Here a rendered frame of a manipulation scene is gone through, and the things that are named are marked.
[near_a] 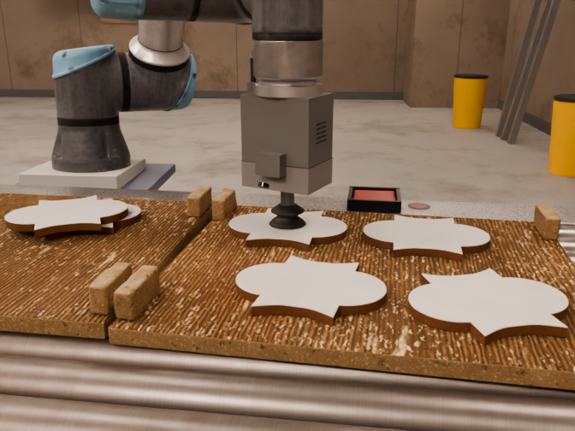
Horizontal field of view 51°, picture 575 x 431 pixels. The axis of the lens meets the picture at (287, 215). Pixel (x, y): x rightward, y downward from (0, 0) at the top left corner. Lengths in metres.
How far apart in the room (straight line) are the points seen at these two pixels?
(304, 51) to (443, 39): 8.12
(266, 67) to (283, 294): 0.24
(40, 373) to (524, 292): 0.41
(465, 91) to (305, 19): 6.48
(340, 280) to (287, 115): 0.19
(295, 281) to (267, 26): 0.26
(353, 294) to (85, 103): 0.79
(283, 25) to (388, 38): 8.86
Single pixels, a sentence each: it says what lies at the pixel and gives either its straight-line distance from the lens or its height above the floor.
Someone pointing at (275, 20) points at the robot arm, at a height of 1.17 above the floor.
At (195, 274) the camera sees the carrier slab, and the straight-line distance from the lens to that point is 0.60.
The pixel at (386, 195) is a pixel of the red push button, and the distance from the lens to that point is 0.90.
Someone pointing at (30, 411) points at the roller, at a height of 0.92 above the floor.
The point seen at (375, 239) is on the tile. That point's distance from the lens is 0.67.
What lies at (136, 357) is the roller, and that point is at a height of 0.91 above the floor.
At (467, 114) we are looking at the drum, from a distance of 7.13.
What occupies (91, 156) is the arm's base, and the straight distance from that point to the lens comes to 1.20.
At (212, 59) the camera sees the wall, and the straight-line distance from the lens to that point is 9.61.
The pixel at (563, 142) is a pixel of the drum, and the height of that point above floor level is 0.27.
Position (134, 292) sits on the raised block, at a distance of 0.52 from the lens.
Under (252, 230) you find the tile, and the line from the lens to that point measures 0.69.
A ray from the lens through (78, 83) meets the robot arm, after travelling 1.20.
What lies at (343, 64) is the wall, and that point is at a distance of 9.46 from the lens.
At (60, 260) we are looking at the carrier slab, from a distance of 0.67.
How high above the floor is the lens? 1.17
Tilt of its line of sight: 18 degrees down
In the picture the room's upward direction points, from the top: straight up
